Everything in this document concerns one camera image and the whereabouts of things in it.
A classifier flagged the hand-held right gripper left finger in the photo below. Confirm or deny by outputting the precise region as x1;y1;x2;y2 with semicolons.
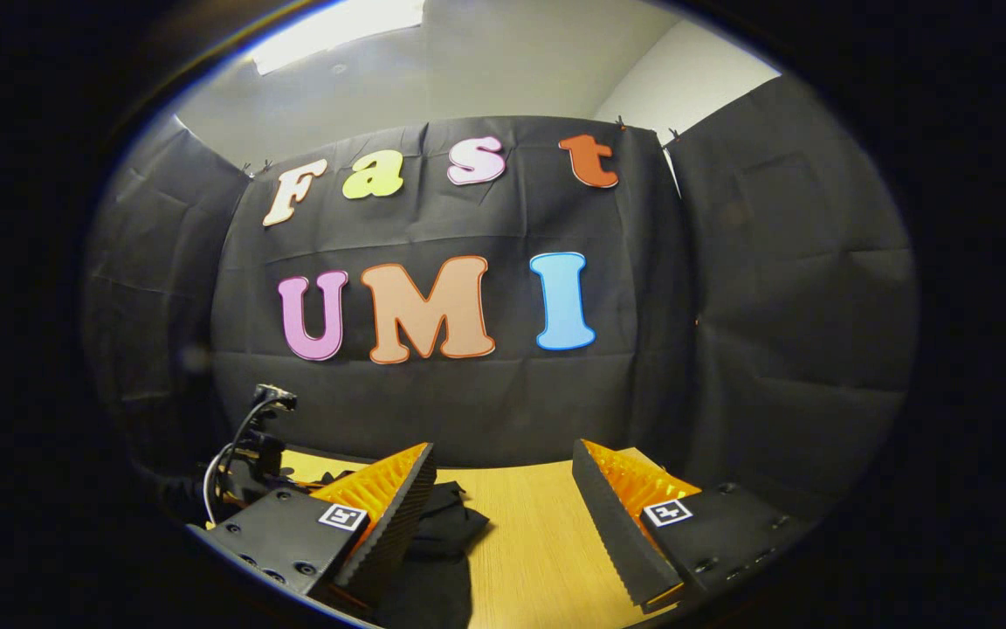
191;441;438;612

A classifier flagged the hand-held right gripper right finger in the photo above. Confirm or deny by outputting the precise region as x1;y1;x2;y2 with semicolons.
571;439;818;612

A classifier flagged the black garment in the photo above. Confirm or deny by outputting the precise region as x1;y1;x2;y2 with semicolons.
311;472;491;629

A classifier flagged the black backdrop cloth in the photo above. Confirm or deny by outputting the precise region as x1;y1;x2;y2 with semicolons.
82;74;919;525

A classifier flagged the ceiling light panel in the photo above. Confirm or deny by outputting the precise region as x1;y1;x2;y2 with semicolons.
245;0;425;76

